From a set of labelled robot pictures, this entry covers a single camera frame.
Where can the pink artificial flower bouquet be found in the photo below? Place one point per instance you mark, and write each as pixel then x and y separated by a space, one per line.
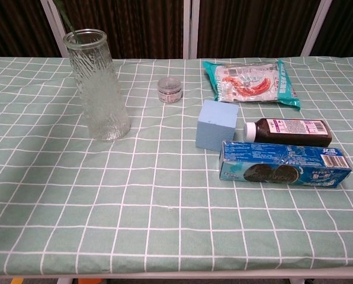
pixel 64 16

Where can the clear glass jar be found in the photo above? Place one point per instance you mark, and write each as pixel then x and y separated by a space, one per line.
pixel 101 97

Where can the light blue foam cube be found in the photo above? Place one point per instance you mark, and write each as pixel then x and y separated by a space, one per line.
pixel 215 130

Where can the small clear lidded jar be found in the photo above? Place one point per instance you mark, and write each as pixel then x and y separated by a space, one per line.
pixel 170 90

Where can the green checked tablecloth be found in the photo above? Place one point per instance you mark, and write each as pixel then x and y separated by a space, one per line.
pixel 135 192

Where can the teal and white snack bag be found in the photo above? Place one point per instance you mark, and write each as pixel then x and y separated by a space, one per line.
pixel 247 83

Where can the blue cookie box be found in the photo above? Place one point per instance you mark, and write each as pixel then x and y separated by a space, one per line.
pixel 283 165

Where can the brown bottle with white cap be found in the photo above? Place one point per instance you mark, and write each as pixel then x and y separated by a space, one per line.
pixel 289 131

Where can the dark brown ribbed panel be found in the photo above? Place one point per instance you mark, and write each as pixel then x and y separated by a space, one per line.
pixel 253 28
pixel 135 28
pixel 16 28
pixel 345 28

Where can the white partition post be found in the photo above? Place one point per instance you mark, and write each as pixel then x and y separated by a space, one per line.
pixel 53 26
pixel 315 28
pixel 190 28

